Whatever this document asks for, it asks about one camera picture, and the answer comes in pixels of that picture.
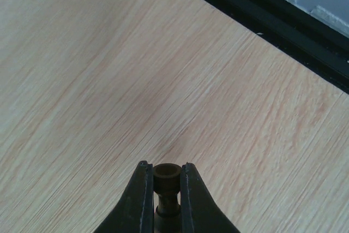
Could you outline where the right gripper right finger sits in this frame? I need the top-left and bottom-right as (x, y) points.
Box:
(180, 163), (239, 233)

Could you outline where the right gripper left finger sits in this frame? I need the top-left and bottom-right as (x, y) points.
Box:
(95, 160), (154, 233)

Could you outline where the dark chess rook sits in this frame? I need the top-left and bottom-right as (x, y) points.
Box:
(153, 163), (181, 232)

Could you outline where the black aluminium frame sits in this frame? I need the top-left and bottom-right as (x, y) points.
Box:
(205, 0), (348, 93)

